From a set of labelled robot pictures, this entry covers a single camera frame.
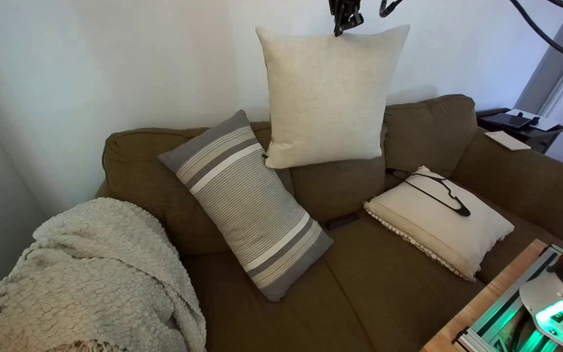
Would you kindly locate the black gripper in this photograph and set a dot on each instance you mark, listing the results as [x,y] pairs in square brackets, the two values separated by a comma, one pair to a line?
[346,11]

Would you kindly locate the grey striped pillow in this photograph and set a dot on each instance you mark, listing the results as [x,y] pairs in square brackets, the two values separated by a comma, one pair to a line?
[248,202]

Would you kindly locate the white paper sheet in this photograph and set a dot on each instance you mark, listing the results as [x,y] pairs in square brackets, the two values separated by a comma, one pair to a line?
[508,140]

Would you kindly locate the dark side table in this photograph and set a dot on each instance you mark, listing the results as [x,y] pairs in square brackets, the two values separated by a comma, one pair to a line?
[518,124]

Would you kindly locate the white fringed pillow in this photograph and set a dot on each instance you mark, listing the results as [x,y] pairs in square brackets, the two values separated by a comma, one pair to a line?
[443,228]

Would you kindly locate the plain white pillow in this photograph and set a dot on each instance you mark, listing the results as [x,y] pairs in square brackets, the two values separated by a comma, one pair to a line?
[330,99]

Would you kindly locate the brown fabric sofa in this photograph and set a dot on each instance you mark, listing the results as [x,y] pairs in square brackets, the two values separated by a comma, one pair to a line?
[371,300]

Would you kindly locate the cream knitted blanket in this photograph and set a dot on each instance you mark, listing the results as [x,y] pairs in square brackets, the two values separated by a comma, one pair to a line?
[92,280]

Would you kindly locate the wooden side cart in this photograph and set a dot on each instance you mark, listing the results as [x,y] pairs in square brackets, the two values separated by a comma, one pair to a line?
[496,325]

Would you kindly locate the black plastic clothes hanger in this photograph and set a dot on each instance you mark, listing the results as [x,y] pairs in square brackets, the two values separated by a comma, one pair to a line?
[447,202]

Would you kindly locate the wooden mounting board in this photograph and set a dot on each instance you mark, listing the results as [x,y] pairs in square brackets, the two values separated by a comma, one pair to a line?
[477,306]

